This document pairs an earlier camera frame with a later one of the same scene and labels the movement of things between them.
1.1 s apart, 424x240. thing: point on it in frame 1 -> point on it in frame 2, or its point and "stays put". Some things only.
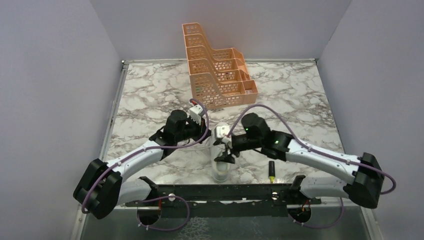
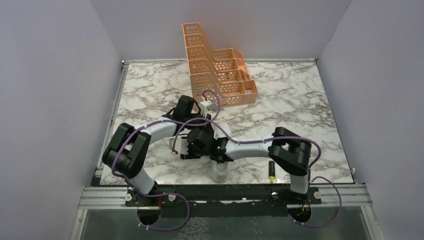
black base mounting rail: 228,201 stays put
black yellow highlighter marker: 271,170 stays put
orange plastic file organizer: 218,76 stays put
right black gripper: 227,158 -> 190,154
